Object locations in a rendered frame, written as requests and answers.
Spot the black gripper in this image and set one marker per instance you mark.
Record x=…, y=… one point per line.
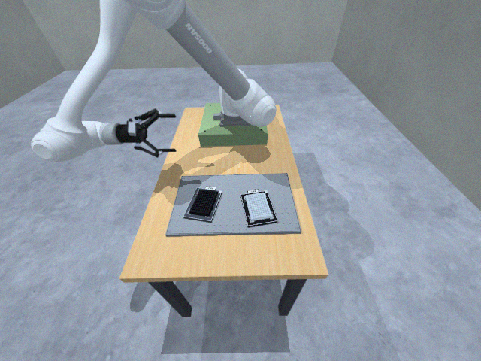
x=141, y=132

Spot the black rectangular frame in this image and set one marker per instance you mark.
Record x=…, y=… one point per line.
x=258, y=222

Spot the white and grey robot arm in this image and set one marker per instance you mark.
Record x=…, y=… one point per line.
x=65, y=136

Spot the grey rectangular frame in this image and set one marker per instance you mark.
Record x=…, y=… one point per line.
x=187, y=215

